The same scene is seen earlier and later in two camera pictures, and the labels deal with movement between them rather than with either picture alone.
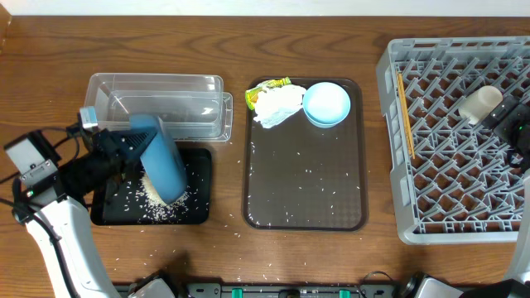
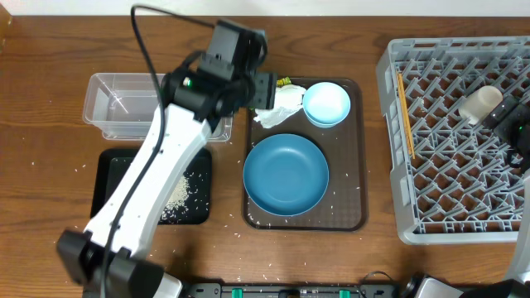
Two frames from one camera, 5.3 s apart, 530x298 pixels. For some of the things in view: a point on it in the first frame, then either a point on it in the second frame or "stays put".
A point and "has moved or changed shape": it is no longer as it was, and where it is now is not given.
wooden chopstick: (407, 114) stays put
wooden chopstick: (406, 112) stays put
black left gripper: (110, 146) to (265, 90)
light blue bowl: (325, 104) stays put
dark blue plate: (162, 162) has moved or changed shape
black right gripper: (507, 127) stays put
